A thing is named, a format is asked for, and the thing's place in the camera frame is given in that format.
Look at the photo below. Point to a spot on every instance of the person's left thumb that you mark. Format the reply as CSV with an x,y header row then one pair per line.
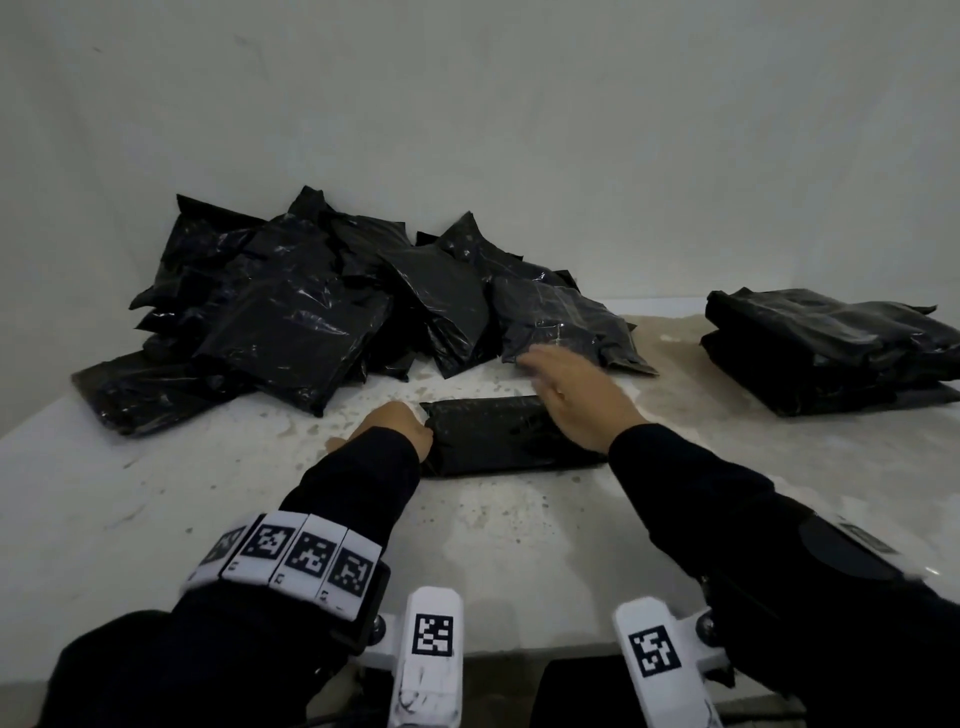
x,y
424,439

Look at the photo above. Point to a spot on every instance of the person's left hand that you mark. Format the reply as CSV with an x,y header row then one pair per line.
x,y
390,427

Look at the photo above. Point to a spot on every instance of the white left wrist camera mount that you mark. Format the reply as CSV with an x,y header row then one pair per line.
x,y
429,660

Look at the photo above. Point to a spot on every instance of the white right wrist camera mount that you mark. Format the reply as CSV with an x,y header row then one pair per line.
x,y
660,660

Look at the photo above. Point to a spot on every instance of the pile of black plastic packets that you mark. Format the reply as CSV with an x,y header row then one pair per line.
x,y
300,315

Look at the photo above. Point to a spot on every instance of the person's right fingers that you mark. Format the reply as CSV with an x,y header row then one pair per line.
x,y
553,366

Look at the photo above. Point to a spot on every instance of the person's right forearm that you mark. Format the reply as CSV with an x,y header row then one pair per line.
x,y
787,570

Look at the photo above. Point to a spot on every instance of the person's right hand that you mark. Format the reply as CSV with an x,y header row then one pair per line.
x,y
592,409

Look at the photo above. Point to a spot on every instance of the white marker wristband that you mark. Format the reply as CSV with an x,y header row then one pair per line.
x,y
300,553

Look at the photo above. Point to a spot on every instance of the black plastic packet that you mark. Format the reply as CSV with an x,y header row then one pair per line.
x,y
502,439

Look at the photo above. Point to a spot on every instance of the person's left forearm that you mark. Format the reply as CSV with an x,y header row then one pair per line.
x,y
300,600

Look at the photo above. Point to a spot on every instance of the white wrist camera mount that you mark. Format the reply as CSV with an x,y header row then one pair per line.
x,y
660,660
429,660

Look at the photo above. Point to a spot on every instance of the stack of black plastic packets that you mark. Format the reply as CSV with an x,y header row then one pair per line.
x,y
832,349

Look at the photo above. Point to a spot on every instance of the black right wristband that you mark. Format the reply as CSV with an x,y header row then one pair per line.
x,y
847,551

